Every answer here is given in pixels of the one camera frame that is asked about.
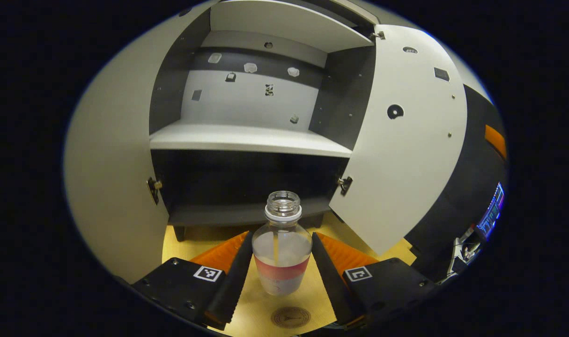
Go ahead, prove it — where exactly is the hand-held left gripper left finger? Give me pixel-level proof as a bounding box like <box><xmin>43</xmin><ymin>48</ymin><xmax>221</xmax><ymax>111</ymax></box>
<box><xmin>132</xmin><ymin>230</ymin><xmax>254</xmax><ymax>330</ymax></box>

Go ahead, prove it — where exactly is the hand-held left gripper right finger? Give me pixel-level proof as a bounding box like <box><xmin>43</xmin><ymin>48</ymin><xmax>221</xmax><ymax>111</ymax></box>
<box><xmin>311</xmin><ymin>232</ymin><xmax>437</xmax><ymax>328</ymax></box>

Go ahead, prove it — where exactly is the clear bottle with red label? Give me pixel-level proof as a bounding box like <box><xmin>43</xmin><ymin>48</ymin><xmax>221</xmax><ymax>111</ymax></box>
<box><xmin>251</xmin><ymin>190</ymin><xmax>313</xmax><ymax>296</ymax></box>

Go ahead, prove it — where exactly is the white door with calendar sticker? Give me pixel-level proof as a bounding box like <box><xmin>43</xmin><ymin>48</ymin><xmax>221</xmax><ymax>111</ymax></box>
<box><xmin>329</xmin><ymin>24</ymin><xmax>468</xmax><ymax>256</ymax></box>

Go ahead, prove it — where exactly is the white door with camera sticker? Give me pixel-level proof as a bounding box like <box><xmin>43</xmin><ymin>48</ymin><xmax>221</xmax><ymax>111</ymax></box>
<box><xmin>63</xmin><ymin>9</ymin><xmax>219</xmax><ymax>285</ymax></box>

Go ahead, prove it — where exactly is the white cabinet shelf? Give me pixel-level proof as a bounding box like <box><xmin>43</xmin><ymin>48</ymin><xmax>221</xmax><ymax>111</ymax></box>
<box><xmin>209</xmin><ymin>0</ymin><xmax>375</xmax><ymax>53</ymax></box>
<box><xmin>149</xmin><ymin>119</ymin><xmax>354</xmax><ymax>158</ymax></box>

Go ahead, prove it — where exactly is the white and grey cabinet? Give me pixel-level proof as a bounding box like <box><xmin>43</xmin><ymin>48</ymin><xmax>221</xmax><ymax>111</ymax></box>
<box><xmin>148</xmin><ymin>0</ymin><xmax>381</xmax><ymax>242</ymax></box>

